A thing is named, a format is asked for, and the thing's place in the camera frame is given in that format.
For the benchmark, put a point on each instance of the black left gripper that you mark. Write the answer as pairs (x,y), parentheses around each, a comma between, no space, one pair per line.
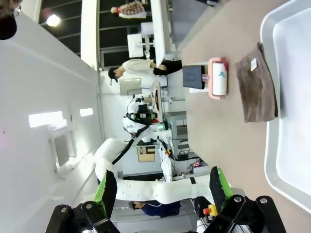
(143,114)

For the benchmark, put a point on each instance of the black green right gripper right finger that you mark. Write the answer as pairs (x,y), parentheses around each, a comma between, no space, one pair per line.
(218,191)

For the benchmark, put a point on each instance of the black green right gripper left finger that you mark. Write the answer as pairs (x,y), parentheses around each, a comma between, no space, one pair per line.
(107,194)

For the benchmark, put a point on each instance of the brown towel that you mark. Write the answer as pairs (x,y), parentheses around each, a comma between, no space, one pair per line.
(257,92)

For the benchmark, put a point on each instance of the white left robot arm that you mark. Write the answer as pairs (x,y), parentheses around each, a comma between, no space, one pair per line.
(158,189)

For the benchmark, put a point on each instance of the red yellow emergency stop button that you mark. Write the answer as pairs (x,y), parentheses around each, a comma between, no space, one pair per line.
(211,210)

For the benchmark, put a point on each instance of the grey metal cabinet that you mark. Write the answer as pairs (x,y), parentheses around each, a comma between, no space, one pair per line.
(130,86)

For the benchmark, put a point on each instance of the white cabinet with tan panel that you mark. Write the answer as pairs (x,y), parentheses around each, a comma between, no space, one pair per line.
(146,154)

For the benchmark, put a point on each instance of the person in white shirt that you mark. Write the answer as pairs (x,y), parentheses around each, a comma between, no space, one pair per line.
(138,66)

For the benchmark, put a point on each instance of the black electronics box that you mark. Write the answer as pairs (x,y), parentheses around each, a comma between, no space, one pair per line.
(184,157)

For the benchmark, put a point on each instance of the person in blue shirt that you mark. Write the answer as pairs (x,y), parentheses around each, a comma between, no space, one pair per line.
(158,210)

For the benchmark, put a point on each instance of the rectangular ceiling light panel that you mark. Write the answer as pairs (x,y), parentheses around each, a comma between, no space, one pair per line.
(46,119)
(86,112)

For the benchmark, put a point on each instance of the white paper sheet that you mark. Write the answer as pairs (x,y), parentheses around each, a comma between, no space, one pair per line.
(198,90)

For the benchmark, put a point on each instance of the dark grey sponge block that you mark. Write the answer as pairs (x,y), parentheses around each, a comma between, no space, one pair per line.
(193,76)

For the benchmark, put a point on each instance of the white monitor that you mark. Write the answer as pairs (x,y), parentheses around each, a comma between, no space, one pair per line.
(134,44)

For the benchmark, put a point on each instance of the white lint roller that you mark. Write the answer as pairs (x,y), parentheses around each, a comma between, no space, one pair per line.
(218,82)

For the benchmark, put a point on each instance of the grey metal tray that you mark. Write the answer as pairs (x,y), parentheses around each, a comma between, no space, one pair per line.
(291,145)

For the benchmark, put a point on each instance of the white desk top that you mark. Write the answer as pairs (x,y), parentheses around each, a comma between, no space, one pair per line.
(160,29)

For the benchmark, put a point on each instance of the pink lint roller holder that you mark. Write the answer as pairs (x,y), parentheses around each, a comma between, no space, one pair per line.
(216,59)

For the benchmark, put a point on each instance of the person in plaid shirt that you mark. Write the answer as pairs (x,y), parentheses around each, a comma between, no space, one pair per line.
(132,8)

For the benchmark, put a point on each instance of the round ceiling lamp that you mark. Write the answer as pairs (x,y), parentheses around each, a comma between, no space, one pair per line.
(53,20)

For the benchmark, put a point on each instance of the aluminium frame rack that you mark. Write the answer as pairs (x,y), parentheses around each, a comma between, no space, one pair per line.
(175,126)

